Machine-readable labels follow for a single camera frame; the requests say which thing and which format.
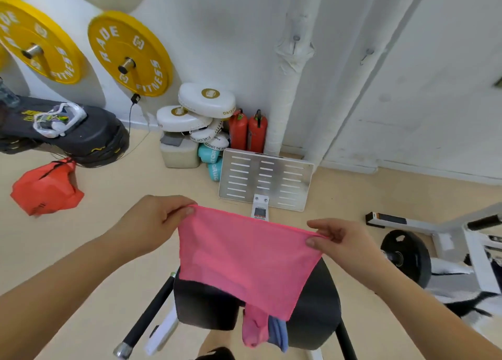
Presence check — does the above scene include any person's left hand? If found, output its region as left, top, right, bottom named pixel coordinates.
left=109, top=195, right=197, bottom=259

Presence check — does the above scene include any person's right hand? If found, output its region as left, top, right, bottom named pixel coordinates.
left=305, top=218, right=391, bottom=292

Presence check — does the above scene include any large pink cloth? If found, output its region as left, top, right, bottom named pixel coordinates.
left=178, top=205, right=328, bottom=322

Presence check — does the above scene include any person's left forearm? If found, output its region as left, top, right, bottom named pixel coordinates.
left=0, top=230, right=134, bottom=360

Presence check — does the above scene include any person's right forearm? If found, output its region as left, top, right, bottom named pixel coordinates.
left=369, top=270, right=502, bottom=360

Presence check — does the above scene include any translucent storage box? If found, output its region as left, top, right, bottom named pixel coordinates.
left=159, top=132, right=201, bottom=169

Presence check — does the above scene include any black padded seat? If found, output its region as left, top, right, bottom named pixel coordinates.
left=173, top=254, right=342, bottom=351

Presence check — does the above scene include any small white focus pad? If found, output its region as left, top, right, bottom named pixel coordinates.
left=204, top=132, right=230, bottom=152
left=190, top=118, right=224, bottom=143

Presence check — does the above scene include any slotted metal footplate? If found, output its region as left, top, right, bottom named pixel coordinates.
left=218, top=148, right=315, bottom=212

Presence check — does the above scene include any black weight plate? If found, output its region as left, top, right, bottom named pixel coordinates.
left=380, top=230, right=432, bottom=290

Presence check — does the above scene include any large white focus pad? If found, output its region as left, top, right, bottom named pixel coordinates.
left=178, top=82, right=237, bottom=119
left=156, top=105, right=213, bottom=133

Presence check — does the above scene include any blue cloth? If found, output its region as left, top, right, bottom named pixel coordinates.
left=268, top=315, right=289, bottom=353

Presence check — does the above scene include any red fire extinguisher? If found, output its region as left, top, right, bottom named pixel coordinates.
left=247, top=110, right=268, bottom=154
left=229, top=108, right=249, bottom=151

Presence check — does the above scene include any small pink cloth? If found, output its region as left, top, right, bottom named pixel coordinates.
left=242, top=304, right=270, bottom=348

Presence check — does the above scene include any black padded machine bench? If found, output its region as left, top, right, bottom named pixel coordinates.
left=0, top=95, right=130, bottom=168

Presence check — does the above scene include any red plastic bag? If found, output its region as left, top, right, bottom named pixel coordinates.
left=10, top=157, right=85, bottom=218

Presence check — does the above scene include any black and white fur rug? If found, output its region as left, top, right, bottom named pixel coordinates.
left=427, top=257, right=499, bottom=319

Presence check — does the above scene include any yellow weight plate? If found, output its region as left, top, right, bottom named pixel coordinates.
left=87, top=11, right=174, bottom=98
left=0, top=0, right=86, bottom=85

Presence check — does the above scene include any white footplate bracket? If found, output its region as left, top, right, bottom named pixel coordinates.
left=250, top=194, right=271, bottom=222

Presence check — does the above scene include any black handle bar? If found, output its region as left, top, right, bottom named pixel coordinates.
left=113, top=271, right=178, bottom=360

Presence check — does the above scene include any black wall plug with cable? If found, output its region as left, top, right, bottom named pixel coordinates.
left=118, top=93, right=151, bottom=161

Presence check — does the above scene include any white machine frame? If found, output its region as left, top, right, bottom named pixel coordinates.
left=365, top=202, right=502, bottom=295

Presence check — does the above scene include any white wall pipe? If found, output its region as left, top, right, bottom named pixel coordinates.
left=264, top=0, right=328, bottom=157

